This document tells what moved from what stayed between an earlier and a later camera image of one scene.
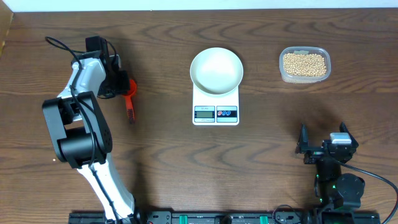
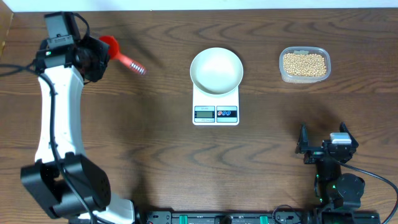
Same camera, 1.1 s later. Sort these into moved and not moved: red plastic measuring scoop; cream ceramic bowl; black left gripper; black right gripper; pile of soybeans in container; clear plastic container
Moved: black left gripper; red plastic measuring scoop
Not moved: pile of soybeans in container; black right gripper; cream ceramic bowl; clear plastic container
